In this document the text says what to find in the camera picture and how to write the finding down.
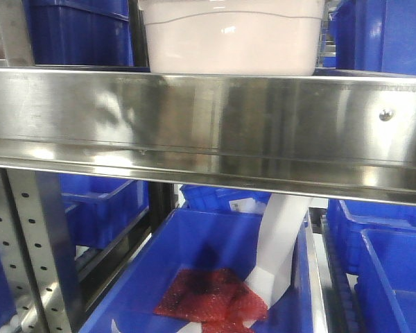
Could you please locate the red bubble wrap bag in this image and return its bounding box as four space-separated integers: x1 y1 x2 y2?
154 268 268 332

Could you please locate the blue bin upper left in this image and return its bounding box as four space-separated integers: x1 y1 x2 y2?
23 1 134 67

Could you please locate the white plastic bin body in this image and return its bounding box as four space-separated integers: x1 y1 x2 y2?
138 0 325 76

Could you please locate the blue bin far right rear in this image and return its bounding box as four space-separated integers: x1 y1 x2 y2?
327 199 416 275

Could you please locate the large blue bin below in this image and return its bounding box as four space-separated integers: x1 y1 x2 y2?
81 209 319 332

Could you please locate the blue bin lower left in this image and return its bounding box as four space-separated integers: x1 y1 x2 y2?
58 173 149 249

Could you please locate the blue bin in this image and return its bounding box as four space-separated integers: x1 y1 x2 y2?
23 1 134 67
327 199 416 275
58 173 149 249
331 1 416 76
356 229 416 332

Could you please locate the shelf rail screw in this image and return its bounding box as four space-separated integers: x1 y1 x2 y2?
379 108 395 121

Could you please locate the blue bin lower right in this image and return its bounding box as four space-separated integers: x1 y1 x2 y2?
356 229 416 332

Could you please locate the white foam sheet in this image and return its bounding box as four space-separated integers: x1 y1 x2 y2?
245 194 313 307

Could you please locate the blue bin upper right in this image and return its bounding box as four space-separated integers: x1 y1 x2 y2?
331 1 416 76

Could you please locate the stainless steel shelf rail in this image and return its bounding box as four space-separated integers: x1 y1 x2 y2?
0 67 416 205

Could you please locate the perforated steel shelf upright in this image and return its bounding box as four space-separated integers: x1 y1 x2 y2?
0 168 84 332

